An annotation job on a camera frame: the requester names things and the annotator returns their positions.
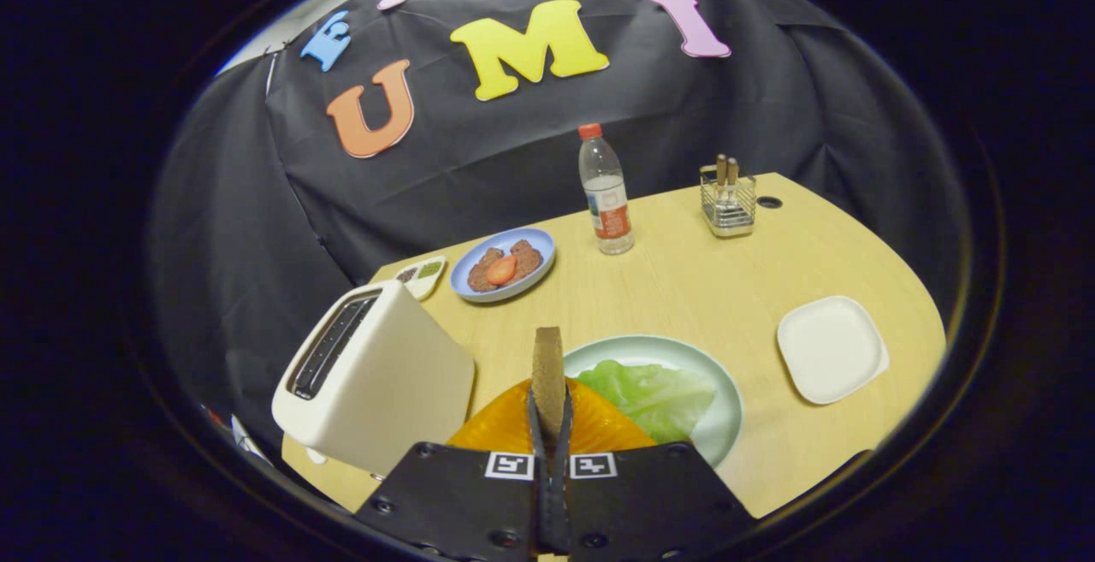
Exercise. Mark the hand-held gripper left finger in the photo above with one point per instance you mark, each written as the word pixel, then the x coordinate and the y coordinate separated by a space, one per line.
pixel 470 502

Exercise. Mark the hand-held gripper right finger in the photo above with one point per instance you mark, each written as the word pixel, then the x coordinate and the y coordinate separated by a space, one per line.
pixel 650 502

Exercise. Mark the green lettuce leaf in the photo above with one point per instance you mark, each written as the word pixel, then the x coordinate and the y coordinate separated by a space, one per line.
pixel 650 395

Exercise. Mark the brown bread slice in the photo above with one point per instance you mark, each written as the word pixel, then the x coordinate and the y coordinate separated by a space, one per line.
pixel 547 374

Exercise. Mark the pale green round plate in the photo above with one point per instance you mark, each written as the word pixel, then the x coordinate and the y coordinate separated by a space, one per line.
pixel 727 425

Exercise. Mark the cream white toaster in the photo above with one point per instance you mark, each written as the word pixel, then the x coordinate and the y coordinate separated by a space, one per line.
pixel 393 391

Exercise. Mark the brown meat patty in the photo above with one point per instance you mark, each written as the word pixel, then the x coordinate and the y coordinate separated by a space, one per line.
pixel 529 256
pixel 477 278

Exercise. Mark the white divided seasoning tray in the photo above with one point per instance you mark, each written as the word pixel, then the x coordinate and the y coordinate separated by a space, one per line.
pixel 425 275

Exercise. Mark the red tomato slice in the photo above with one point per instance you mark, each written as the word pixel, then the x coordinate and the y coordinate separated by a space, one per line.
pixel 501 270

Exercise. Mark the white printed object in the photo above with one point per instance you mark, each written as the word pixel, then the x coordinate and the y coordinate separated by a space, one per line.
pixel 244 442

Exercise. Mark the white square plate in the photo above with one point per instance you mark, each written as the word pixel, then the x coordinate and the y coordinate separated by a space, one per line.
pixel 831 348

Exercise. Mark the blue round plate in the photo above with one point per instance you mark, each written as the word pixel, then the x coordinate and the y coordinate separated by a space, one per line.
pixel 541 241

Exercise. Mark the clear red-capped water bottle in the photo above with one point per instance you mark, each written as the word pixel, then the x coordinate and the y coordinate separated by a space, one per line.
pixel 606 203

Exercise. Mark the black backdrop cloth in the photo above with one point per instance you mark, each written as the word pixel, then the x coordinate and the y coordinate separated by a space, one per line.
pixel 513 151

